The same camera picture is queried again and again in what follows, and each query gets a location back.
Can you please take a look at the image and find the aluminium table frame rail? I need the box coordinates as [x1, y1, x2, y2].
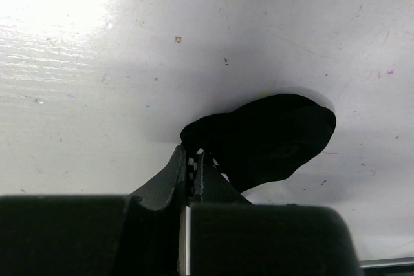
[360, 257, 414, 269]

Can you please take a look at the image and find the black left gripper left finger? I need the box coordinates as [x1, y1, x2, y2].
[1, 147, 186, 275]

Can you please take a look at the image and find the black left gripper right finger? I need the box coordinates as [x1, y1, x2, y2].
[190, 153, 361, 275]

